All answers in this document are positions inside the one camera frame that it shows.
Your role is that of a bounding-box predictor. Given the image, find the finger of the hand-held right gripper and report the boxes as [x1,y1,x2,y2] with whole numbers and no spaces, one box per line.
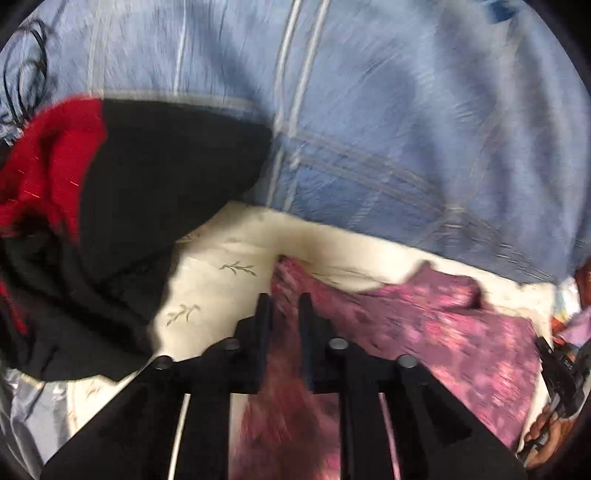
[534,336,583,417]

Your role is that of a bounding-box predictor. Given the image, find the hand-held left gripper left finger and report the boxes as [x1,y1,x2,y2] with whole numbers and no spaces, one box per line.
[39,293,273,480]

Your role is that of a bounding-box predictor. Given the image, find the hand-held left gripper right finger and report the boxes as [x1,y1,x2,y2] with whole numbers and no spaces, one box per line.
[298,293,529,480]

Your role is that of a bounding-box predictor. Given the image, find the purple floral garment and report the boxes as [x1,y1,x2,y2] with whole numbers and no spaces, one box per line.
[228,256,543,480]

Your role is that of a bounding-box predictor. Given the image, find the person's right hand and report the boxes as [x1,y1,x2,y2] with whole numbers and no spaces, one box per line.
[524,406,575,469]

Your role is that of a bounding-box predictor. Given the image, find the lilac cloth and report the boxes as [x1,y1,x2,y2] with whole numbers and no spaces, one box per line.
[561,308,591,348]

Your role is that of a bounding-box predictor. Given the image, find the pale blue printed cloth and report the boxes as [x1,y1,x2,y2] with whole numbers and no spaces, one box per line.
[551,281,579,325]

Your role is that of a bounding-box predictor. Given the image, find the white leaf-print quilt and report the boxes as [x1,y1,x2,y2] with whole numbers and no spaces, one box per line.
[65,200,561,480]

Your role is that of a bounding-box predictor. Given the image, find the black and red garment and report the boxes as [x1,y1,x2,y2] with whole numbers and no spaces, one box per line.
[0,95,274,384]

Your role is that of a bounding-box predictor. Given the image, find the blue denim jeans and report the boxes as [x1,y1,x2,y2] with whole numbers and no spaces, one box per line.
[0,0,583,288]

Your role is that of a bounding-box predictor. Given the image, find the pale blue striped sheet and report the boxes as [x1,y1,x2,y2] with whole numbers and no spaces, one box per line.
[7,364,75,468]

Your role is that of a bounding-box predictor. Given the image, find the thin black cable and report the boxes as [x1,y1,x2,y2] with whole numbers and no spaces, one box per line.
[0,18,52,136]

